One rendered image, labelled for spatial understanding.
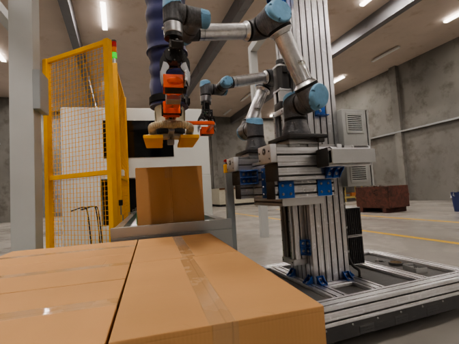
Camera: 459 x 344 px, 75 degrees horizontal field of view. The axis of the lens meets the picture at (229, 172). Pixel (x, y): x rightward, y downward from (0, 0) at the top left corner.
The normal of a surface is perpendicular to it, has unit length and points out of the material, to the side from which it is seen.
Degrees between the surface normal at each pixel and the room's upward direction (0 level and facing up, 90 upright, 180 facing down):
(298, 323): 90
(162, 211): 90
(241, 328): 90
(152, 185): 90
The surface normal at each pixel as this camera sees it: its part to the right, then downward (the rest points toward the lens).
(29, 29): 0.25, -0.07
